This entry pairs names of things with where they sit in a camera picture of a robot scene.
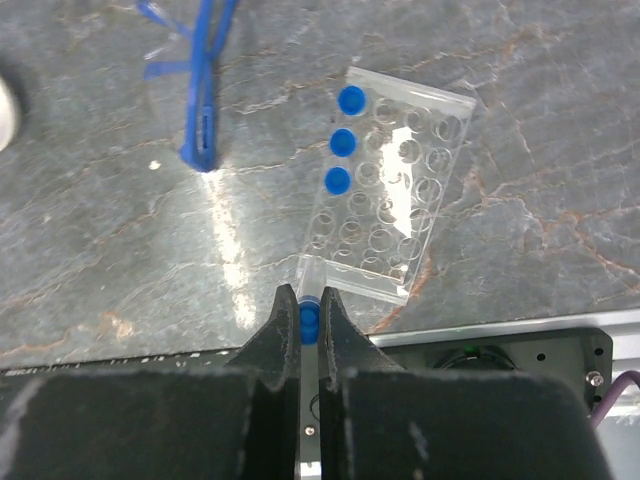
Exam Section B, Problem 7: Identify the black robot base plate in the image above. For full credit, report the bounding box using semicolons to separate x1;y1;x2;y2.
0;324;614;480

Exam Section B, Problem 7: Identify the blue capped test tube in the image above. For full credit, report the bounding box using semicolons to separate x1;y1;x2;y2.
337;85;367;116

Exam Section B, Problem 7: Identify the clear acrylic tube rack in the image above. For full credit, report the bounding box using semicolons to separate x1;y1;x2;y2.
298;67;476;305

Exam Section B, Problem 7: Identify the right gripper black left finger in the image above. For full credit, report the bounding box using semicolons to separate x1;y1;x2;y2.
1;285;300;479

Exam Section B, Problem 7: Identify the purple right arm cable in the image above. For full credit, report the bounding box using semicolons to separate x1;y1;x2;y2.
589;369;640;431

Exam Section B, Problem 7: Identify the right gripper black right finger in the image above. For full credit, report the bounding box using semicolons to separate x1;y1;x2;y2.
318;287;612;479

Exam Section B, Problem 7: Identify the white dome lid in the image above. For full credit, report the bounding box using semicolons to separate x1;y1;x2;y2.
0;77;22;151

